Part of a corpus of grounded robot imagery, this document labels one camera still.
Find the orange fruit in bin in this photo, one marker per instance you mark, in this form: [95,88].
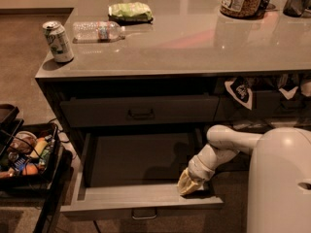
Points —
[30,169]

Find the green white soda can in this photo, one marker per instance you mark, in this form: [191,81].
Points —
[58,41]

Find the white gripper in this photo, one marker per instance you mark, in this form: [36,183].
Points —
[198,169]

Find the dark glass container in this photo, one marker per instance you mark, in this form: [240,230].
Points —
[295,8]

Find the green snack bag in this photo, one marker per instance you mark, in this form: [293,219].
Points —
[130,12]

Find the white paper in drawer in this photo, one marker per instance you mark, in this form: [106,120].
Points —
[289,94]

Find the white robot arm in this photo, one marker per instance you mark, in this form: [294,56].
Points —
[279,194]

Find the black empty tray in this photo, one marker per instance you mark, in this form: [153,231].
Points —
[9,123]

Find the black bin of items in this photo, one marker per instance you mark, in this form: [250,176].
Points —
[15,154]

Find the yellow bottle in bin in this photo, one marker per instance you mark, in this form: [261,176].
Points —
[40,146]

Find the clear plastic water bottle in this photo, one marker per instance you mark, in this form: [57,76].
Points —
[97,31]

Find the grey drawer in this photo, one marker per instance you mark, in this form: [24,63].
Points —
[266,104]
[135,176]
[263,125]
[120,111]

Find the grey drawer cabinet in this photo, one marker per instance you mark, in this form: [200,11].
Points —
[189,48]

